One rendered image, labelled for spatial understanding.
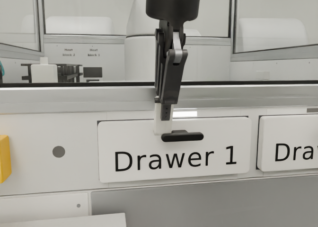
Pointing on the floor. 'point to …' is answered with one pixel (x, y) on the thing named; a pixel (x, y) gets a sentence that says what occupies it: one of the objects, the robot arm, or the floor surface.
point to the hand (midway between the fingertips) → (163, 116)
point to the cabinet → (181, 203)
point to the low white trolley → (76, 222)
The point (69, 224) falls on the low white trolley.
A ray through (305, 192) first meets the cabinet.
